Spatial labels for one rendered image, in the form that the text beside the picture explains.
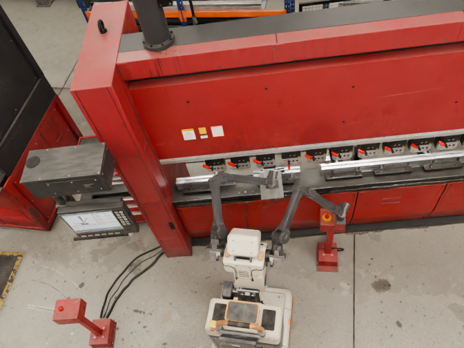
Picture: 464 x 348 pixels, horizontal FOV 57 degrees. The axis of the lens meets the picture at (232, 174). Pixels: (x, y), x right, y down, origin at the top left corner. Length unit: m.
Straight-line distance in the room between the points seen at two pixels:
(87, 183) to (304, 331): 2.31
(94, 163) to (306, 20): 1.53
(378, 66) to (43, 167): 2.14
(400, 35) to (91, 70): 1.79
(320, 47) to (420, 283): 2.50
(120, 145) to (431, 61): 2.04
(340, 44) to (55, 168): 1.84
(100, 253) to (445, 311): 3.32
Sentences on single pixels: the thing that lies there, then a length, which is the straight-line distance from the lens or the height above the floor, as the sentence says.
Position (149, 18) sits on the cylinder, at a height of 2.51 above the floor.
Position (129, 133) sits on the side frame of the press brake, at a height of 1.89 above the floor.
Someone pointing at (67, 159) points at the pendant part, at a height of 1.95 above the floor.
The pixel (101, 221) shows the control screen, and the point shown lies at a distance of 3.04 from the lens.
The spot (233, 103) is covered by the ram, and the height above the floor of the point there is 1.85.
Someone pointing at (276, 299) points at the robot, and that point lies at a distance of 3.79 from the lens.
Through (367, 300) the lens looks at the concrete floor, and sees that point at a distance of 4.14.
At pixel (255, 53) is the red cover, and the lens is 2.58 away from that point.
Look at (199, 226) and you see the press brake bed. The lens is 4.00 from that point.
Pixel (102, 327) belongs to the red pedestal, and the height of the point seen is 0.13.
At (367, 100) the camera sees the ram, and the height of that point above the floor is 1.74.
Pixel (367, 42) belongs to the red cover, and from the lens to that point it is 2.67.
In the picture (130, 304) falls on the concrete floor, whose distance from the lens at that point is 4.33.
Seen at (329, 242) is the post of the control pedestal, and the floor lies 0.37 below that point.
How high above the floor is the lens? 3.86
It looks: 54 degrees down
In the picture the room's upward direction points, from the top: 12 degrees counter-clockwise
